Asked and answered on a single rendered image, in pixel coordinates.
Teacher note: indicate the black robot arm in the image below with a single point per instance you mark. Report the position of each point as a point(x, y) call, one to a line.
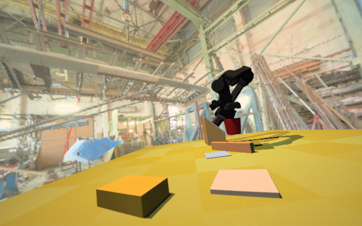
point(242, 77)

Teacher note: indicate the orange-brown wooden bar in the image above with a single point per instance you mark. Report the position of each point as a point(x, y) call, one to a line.
point(243, 147)

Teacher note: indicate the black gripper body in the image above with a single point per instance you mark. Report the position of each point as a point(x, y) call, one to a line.
point(228, 104)

